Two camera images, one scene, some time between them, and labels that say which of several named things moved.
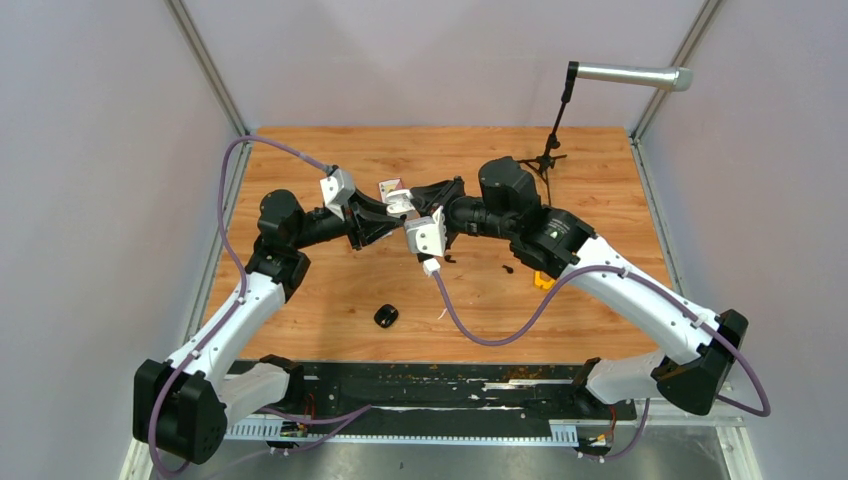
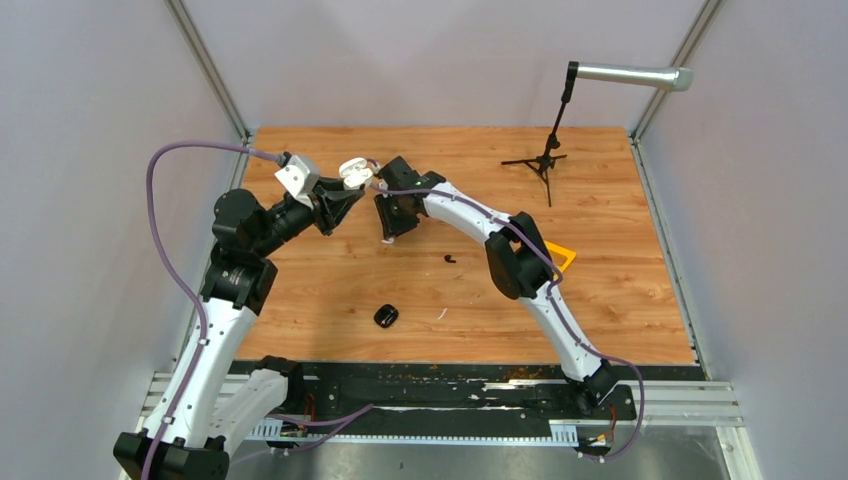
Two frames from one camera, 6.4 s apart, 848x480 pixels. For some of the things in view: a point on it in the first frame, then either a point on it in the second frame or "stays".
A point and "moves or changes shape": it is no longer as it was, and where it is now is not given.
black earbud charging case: x=385 y=315 stays
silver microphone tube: x=668 y=77 stays
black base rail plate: x=436 y=401 stays
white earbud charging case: x=400 y=202 moves or changes shape
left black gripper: x=362 y=222 -> x=330 y=207
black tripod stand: x=546 y=162 stays
